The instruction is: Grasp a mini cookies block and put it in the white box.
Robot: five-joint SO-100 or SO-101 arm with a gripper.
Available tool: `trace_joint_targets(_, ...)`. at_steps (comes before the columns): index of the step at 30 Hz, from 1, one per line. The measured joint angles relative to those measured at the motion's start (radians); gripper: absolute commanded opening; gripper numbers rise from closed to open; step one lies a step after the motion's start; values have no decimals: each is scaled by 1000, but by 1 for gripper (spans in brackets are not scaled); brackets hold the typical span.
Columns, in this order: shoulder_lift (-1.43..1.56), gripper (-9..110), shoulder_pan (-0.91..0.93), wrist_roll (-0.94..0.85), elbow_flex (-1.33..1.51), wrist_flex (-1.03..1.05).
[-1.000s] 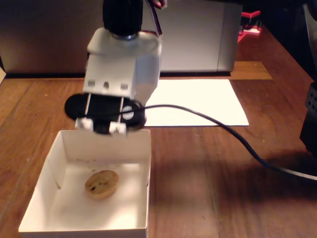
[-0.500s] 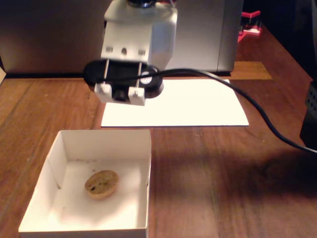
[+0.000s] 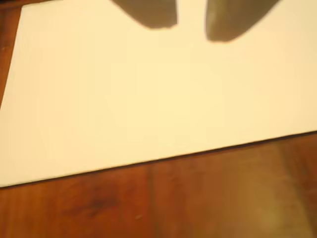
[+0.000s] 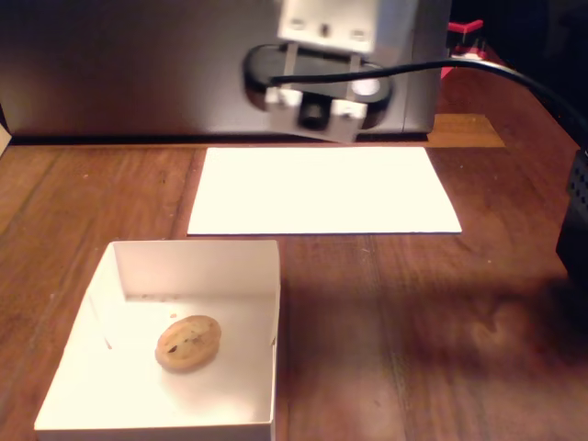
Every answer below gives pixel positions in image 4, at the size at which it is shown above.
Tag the round mini chocolate chip cookie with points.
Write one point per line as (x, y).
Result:
(188, 344)

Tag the white open cardboard box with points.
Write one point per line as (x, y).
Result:
(138, 399)

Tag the red plastic clamp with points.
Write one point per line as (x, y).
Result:
(464, 30)

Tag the white paper sheet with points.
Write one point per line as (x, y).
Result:
(321, 193)

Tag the dark grey metal case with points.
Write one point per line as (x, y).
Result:
(115, 69)

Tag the black camera with white mount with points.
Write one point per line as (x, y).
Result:
(312, 112)

